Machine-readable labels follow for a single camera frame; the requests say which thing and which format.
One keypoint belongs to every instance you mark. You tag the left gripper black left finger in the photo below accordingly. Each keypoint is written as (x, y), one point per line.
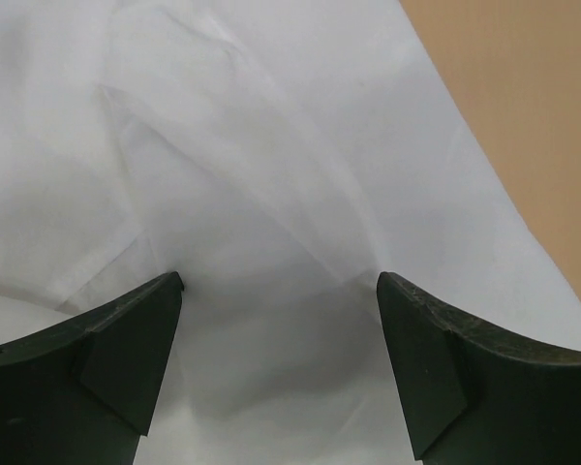
(84, 391)

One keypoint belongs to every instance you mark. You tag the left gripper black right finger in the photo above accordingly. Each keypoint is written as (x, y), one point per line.
(476, 393)

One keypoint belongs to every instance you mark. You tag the white long sleeve shirt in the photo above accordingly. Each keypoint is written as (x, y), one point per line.
(279, 155)

